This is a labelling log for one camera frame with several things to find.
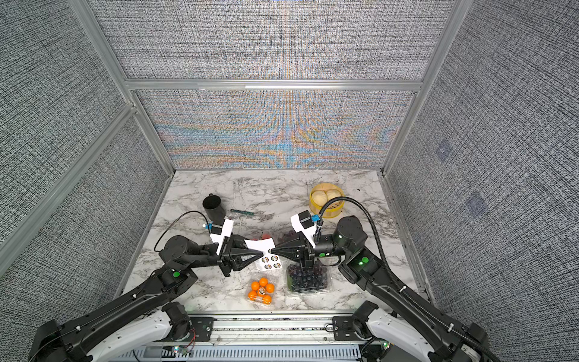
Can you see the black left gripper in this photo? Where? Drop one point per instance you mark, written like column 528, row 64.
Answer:
column 225, row 260

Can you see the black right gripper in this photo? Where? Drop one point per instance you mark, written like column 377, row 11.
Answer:
column 305, row 250

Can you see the white fruit sticker sheet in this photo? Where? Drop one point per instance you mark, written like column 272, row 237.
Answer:
column 268, row 261

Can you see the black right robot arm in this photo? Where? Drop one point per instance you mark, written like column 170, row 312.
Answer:
column 415, row 325

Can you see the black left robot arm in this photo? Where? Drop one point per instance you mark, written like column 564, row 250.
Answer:
column 147, row 313

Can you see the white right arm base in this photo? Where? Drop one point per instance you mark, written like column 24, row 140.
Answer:
column 370, row 321

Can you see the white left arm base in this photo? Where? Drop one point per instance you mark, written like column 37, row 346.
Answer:
column 171, row 322

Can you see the clear box green red grapes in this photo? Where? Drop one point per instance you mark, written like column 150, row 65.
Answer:
column 283, row 237

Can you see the clear box of strawberries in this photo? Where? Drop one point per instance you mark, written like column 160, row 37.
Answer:
column 264, row 236

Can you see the clear box of blueberries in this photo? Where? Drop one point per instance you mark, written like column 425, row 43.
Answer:
column 307, row 280

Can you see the clear box of oranges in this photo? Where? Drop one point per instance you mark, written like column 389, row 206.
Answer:
column 261, row 289

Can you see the left steamed bun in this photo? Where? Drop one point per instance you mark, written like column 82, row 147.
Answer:
column 319, row 197

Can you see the steamed bun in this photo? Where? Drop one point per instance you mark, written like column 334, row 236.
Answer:
column 332, row 194
column 319, row 197

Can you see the black metal cup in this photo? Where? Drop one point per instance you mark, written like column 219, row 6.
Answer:
column 213, row 205

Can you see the yellow bamboo steamer basket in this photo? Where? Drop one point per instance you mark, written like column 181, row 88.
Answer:
column 334, row 209

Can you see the right steamed bun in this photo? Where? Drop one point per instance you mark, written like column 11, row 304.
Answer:
column 332, row 194

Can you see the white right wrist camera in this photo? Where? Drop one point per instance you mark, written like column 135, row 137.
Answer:
column 306, row 224

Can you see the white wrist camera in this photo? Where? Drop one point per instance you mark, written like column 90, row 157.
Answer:
column 306, row 224
column 219, row 231

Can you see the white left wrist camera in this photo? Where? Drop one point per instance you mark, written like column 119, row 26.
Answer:
column 219, row 231

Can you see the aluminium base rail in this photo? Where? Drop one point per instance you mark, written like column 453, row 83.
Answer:
column 255, row 336

